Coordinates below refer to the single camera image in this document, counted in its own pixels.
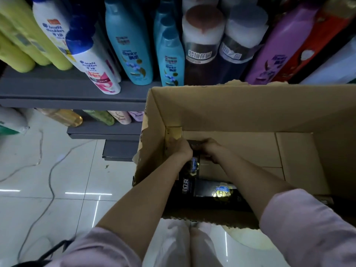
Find person's right forearm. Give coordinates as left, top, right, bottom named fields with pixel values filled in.
left=214, top=148, right=295, bottom=220

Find small teal shampoo bottle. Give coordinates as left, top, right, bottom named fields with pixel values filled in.
left=153, top=0, right=178, bottom=47
left=156, top=27, right=185, bottom=86

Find yellow plastic bottle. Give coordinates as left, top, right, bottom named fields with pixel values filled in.
left=0, top=13, right=52, bottom=66
left=0, top=33, right=35, bottom=73
left=0, top=0, right=73, bottom=71

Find grey floor cable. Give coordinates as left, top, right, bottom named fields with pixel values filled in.
left=0, top=130, right=44, bottom=182
left=16, top=139, right=96, bottom=262

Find green and white plastic pack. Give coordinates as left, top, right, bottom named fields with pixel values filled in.
left=0, top=106, right=30, bottom=135

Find black strap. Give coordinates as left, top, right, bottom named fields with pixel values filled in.
left=12, top=239, right=74, bottom=267

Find person's left hand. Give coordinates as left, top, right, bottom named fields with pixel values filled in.
left=167, top=137, right=194, bottom=162

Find red orange bottle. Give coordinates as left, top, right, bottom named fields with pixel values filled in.
left=271, top=0, right=356, bottom=82

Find white pump bottle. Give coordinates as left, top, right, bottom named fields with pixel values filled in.
left=300, top=36, right=356, bottom=85

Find white-lidded dark jar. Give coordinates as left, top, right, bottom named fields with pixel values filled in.
left=217, top=7, right=269, bottom=84
left=221, top=0, right=259, bottom=10

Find person's pink right sleeve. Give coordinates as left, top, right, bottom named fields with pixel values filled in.
left=259, top=188, right=356, bottom=267

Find pink shampoo bottle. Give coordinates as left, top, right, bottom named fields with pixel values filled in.
left=245, top=2, right=319, bottom=85

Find person's right hand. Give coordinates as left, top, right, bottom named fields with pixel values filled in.
left=192, top=137, right=226, bottom=164

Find pale pink bottle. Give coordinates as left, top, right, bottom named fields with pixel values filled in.
left=107, top=110, right=132, bottom=125

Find brown-lidded dark jar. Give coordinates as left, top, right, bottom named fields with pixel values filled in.
left=182, top=0, right=220, bottom=11
left=182, top=4, right=225, bottom=86

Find brown cardboard box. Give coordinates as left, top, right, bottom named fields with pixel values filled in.
left=133, top=80, right=356, bottom=230

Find white bottle yellow label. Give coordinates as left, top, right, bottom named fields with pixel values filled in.
left=31, top=0, right=77, bottom=63

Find white bottle blue cap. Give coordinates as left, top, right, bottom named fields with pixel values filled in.
left=65, top=16, right=122, bottom=95

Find black patterned toothpaste box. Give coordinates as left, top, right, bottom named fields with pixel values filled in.
left=181, top=140, right=204, bottom=195

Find olive green bottle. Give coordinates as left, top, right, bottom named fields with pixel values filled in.
left=83, top=109, right=115, bottom=126

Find gold bottle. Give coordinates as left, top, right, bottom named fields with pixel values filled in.
left=37, top=108, right=83, bottom=128

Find pile of toothpaste boxes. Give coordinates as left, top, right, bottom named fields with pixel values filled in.
left=164, top=126, right=254, bottom=212

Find round light wooden stool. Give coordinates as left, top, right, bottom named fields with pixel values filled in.
left=222, top=225, right=274, bottom=251

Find person's light trousers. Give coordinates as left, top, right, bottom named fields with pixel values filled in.
left=143, top=219, right=223, bottom=267

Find white bottle pink label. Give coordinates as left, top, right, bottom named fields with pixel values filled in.
left=92, top=33, right=122, bottom=82

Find person's left forearm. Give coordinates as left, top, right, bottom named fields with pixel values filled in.
left=97, top=152, right=192, bottom=260

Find large teal shampoo bottle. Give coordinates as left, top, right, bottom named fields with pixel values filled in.
left=105, top=0, right=154, bottom=86

